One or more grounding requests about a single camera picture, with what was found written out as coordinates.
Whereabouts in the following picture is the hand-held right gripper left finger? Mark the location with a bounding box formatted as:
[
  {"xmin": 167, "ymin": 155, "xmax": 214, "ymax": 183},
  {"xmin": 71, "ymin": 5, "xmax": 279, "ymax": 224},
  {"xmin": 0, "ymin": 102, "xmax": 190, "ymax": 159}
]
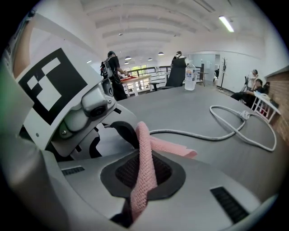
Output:
[{"xmin": 0, "ymin": 132, "xmax": 70, "ymax": 231}]

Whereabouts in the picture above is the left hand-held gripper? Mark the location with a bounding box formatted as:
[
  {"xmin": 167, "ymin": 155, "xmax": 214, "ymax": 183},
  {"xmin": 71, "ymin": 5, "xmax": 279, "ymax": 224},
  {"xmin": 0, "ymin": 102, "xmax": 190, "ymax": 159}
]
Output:
[{"xmin": 4, "ymin": 11, "xmax": 138, "ymax": 163}]

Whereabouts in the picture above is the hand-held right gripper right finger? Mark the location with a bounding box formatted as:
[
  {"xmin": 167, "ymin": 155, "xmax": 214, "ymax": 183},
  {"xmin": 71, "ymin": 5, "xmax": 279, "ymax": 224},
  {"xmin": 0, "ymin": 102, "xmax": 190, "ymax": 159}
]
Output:
[{"xmin": 57, "ymin": 149, "xmax": 280, "ymax": 231}]

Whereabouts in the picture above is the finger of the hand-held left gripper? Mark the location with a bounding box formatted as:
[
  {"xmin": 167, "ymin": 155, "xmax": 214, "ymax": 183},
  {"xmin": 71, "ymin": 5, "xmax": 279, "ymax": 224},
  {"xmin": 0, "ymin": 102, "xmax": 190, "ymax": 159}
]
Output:
[{"xmin": 103, "ymin": 120, "xmax": 141, "ymax": 150}]

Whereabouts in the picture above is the pink cloth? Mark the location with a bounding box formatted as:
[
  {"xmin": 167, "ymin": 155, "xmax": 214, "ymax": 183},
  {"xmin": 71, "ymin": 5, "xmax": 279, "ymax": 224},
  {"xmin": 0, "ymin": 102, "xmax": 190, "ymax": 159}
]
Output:
[{"xmin": 129, "ymin": 121, "xmax": 198, "ymax": 223}]

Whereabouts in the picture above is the white power strip cable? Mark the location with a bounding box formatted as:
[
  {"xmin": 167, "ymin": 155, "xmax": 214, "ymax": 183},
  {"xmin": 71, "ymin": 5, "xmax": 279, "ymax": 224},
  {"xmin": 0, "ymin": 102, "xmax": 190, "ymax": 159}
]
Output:
[{"xmin": 149, "ymin": 104, "xmax": 278, "ymax": 152}]

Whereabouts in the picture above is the person's left forearm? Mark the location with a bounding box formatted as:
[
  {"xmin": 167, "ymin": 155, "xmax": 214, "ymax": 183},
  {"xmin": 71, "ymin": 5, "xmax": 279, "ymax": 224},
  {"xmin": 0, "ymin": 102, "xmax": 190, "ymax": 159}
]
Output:
[{"xmin": 11, "ymin": 21, "xmax": 35, "ymax": 79}]

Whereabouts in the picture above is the white wooden-top table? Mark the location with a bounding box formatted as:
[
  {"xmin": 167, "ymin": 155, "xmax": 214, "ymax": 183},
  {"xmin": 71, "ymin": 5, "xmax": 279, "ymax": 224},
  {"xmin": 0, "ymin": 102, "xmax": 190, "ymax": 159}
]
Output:
[{"xmin": 120, "ymin": 74, "xmax": 152, "ymax": 97}]

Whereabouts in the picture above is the black metal railing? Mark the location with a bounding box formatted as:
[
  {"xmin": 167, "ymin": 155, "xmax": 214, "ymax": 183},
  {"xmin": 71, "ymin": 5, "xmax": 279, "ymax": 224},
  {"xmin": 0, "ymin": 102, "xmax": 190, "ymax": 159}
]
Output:
[{"xmin": 127, "ymin": 65, "xmax": 204, "ymax": 91}]

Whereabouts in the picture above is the clear plastic water bottle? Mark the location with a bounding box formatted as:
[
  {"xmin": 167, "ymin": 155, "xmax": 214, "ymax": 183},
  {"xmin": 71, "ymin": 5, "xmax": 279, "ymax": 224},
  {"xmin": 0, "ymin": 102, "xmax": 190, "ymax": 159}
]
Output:
[{"xmin": 184, "ymin": 60, "xmax": 198, "ymax": 92}]

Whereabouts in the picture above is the tall dark side table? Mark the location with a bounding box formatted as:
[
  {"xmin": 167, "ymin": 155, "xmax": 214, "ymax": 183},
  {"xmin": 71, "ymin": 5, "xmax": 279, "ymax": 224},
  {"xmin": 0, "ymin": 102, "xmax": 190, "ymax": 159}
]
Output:
[{"xmin": 196, "ymin": 71, "xmax": 210, "ymax": 88}]

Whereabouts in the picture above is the white slatted table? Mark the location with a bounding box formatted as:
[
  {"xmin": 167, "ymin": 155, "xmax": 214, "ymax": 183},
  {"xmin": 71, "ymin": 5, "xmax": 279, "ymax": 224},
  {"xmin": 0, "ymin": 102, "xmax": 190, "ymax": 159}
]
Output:
[{"xmin": 250, "ymin": 91, "xmax": 282, "ymax": 124}]

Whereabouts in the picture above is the black coat rack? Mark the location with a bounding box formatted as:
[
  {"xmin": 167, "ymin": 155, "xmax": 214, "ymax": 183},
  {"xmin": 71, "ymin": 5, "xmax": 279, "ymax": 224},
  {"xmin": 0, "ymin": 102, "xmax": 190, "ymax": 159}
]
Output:
[{"xmin": 219, "ymin": 57, "xmax": 228, "ymax": 90}]

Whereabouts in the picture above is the long ceiling tube light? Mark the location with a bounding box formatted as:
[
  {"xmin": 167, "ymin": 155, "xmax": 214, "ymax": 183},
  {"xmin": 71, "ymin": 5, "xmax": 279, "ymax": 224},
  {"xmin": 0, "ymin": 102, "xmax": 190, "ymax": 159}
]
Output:
[{"xmin": 218, "ymin": 15, "xmax": 235, "ymax": 33}]

